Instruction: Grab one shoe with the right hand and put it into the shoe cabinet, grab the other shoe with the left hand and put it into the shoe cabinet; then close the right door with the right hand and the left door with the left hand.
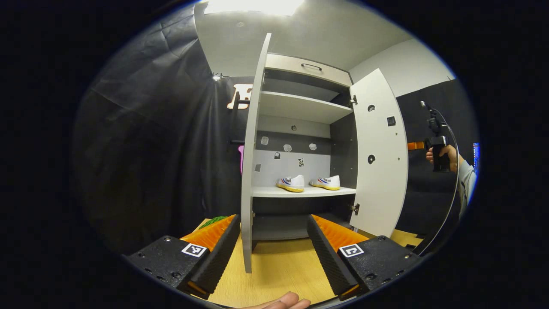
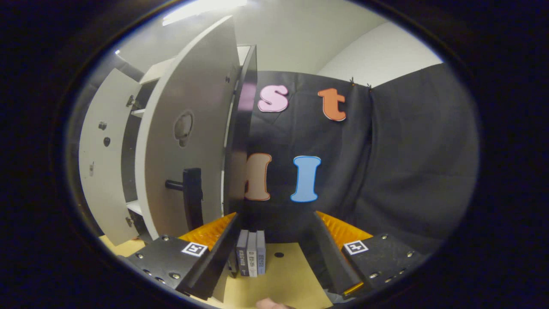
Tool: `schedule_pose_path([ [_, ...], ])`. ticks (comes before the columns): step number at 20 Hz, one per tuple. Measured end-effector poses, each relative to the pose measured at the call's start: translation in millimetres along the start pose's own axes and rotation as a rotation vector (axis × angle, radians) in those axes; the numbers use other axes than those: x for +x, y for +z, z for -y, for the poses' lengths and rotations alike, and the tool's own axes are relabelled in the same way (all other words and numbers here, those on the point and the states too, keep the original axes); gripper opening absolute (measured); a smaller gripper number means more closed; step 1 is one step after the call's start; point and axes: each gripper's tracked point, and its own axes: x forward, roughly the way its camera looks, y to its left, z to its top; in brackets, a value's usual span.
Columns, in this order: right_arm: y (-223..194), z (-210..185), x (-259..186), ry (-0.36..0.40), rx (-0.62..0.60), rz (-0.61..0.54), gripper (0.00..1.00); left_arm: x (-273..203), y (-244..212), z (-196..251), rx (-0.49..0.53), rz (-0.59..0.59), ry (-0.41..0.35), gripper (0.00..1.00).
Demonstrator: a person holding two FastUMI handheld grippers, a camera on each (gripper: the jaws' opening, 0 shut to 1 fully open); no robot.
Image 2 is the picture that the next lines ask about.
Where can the white cabinet door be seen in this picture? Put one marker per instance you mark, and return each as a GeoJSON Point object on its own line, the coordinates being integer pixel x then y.
{"type": "Point", "coordinates": [193, 86]}
{"type": "Point", "coordinates": [103, 193]}

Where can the black backdrop cloth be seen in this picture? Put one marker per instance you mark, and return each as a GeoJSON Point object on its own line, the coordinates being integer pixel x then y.
{"type": "Point", "coordinates": [407, 171]}

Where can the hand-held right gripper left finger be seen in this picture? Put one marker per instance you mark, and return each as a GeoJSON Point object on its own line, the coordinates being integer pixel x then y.
{"type": "Point", "coordinates": [214, 262]}

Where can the white shoe cabinet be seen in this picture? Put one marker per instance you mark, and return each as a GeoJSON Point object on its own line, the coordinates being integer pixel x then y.
{"type": "Point", "coordinates": [242, 128]}

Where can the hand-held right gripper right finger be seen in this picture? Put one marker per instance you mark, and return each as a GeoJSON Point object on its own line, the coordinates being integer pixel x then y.
{"type": "Point", "coordinates": [330, 253]}

